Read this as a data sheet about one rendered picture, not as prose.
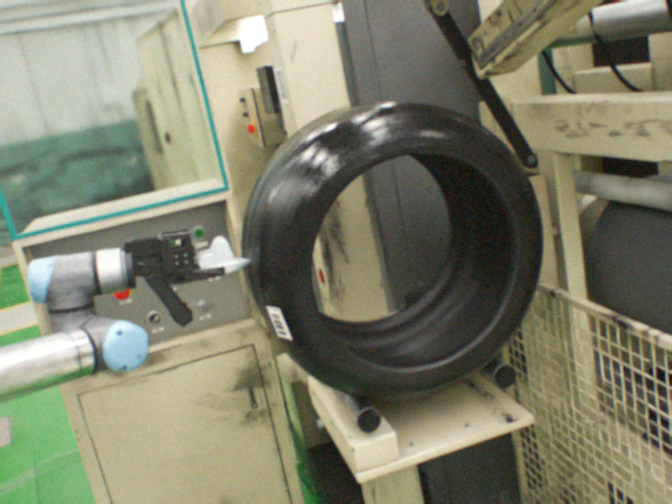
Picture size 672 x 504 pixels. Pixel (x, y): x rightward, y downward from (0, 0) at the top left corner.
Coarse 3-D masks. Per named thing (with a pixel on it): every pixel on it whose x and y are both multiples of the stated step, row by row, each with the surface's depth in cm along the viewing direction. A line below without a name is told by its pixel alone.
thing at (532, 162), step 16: (432, 16) 147; (448, 16) 146; (448, 32) 147; (464, 48) 148; (480, 80) 151; (496, 96) 153; (496, 112) 154; (512, 128) 155; (512, 144) 158; (528, 144) 157; (528, 160) 158
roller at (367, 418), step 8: (336, 392) 139; (344, 400) 133; (352, 400) 131; (360, 400) 129; (368, 400) 130; (352, 408) 129; (360, 408) 127; (368, 408) 126; (352, 416) 128; (360, 416) 125; (368, 416) 125; (376, 416) 125; (360, 424) 125; (368, 424) 125; (376, 424) 126; (368, 432) 126
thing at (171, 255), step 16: (128, 240) 117; (144, 240) 117; (160, 240) 117; (176, 240) 120; (128, 256) 116; (144, 256) 118; (160, 256) 118; (176, 256) 118; (192, 256) 119; (128, 272) 115; (144, 272) 118; (160, 272) 119; (176, 272) 118
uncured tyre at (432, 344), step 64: (320, 128) 120; (384, 128) 115; (448, 128) 118; (256, 192) 128; (320, 192) 114; (448, 192) 149; (512, 192) 123; (256, 256) 119; (448, 256) 153; (512, 256) 128; (320, 320) 118; (384, 320) 152; (448, 320) 151; (512, 320) 129; (384, 384) 124; (448, 384) 129
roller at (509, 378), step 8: (496, 360) 134; (488, 368) 134; (496, 368) 132; (504, 368) 131; (512, 368) 132; (488, 376) 134; (496, 376) 131; (504, 376) 131; (512, 376) 132; (504, 384) 132; (512, 384) 133
